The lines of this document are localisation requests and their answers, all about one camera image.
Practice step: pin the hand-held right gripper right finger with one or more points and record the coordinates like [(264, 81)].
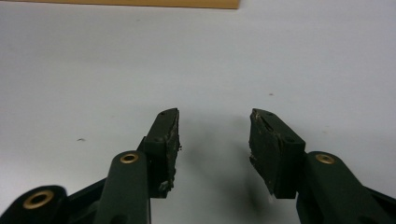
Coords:
[(327, 189)]

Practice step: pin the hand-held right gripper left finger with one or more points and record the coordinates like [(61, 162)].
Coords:
[(127, 186)]

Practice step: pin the wooden three-tier shoe rack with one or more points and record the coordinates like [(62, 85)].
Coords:
[(124, 3)]

